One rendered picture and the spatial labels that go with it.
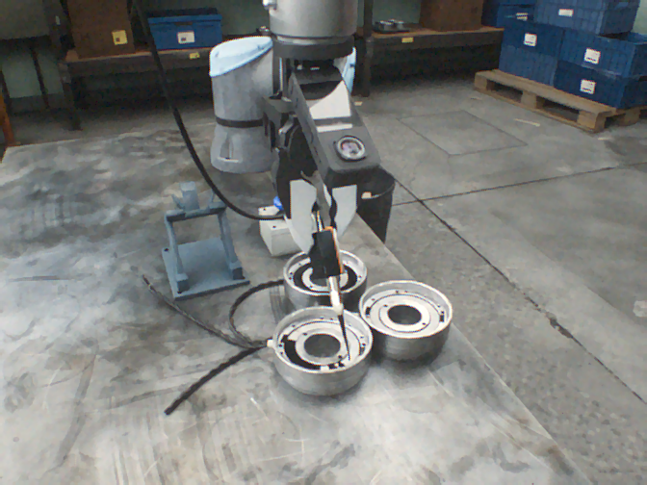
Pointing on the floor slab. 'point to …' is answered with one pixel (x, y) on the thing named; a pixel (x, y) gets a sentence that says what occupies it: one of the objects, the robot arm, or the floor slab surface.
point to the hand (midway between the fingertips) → (323, 243)
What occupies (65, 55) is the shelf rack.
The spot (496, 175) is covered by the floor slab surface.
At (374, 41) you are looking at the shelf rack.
